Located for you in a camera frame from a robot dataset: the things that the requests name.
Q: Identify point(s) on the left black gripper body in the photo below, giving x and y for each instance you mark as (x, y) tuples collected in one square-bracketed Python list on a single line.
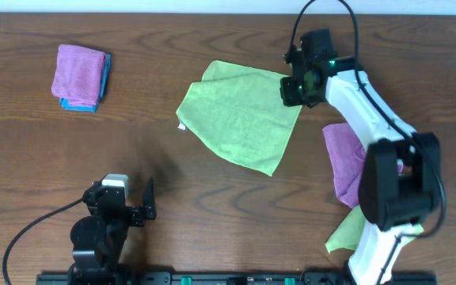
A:
[(134, 214)]

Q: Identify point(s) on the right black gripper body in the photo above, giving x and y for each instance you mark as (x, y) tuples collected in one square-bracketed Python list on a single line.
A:
[(294, 92)]

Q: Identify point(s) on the light green microfiber cloth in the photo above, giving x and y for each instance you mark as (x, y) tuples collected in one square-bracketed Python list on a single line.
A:
[(237, 112)]

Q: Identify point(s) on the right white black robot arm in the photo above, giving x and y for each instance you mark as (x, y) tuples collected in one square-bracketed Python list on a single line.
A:
[(399, 184)]

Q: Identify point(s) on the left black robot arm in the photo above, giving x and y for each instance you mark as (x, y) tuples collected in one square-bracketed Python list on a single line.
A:
[(98, 239)]

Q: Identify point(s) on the crumpled purple cloth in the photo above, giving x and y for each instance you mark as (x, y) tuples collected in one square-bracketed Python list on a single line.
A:
[(347, 157)]

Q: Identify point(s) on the folded blue cloth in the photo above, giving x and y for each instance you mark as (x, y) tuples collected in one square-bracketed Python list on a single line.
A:
[(104, 79)]

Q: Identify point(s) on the folded pink cloth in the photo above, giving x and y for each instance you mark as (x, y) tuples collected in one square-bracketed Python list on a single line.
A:
[(78, 75)]

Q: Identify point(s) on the left green clamp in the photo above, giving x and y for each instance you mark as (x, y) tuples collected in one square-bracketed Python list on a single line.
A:
[(186, 280)]

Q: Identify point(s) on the green clamp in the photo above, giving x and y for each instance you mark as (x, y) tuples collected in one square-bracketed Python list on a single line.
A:
[(186, 280), (289, 281)]

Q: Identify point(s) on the right green clamp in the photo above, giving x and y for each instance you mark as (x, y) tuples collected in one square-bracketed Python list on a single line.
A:
[(289, 281)]

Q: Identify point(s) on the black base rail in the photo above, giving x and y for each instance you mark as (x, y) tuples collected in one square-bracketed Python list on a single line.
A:
[(167, 278)]

